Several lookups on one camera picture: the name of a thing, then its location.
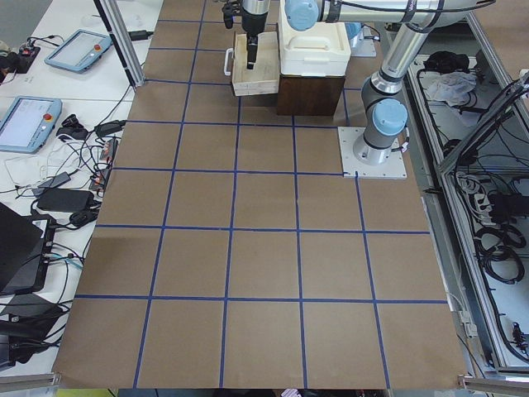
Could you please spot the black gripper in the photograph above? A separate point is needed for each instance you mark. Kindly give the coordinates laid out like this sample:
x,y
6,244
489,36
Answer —
x,y
253,24

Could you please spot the light wooden drawer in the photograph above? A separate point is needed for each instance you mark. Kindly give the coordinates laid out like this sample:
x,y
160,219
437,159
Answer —
x,y
263,78

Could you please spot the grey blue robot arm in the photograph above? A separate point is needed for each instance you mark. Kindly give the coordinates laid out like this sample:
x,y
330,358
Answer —
x,y
255,7
386,116

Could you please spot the dark brown wooden cabinet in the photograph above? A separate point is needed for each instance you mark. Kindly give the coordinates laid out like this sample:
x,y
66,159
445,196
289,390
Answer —
x,y
309,96

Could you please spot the cream plastic tray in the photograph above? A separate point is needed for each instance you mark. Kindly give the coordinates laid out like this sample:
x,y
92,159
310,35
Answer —
x,y
321,51

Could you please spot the black power adapter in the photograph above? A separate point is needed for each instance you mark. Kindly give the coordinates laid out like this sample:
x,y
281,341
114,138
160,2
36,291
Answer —
x,y
140,35

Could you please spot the far teach pendant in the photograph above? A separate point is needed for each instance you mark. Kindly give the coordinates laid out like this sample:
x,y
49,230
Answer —
x,y
80,51

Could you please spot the teach pendant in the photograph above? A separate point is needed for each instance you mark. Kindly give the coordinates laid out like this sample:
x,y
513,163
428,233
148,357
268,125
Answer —
x,y
80,51
28,123

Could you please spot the white cloth bundle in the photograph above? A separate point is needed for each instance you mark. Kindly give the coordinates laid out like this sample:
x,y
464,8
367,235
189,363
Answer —
x,y
453,88

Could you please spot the large black power brick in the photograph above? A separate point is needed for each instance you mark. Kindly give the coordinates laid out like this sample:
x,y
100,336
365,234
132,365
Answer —
x,y
65,200

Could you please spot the near teach pendant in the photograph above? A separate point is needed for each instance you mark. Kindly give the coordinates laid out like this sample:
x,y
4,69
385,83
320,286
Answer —
x,y
28,123

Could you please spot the black laptop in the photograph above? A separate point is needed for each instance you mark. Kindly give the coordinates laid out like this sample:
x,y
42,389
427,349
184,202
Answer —
x,y
25,244

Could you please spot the aluminium frame post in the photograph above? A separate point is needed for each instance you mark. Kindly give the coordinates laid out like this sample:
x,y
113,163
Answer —
x,y
113,21

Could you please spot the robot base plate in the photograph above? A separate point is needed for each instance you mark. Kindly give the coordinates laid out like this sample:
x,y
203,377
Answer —
x,y
360,160

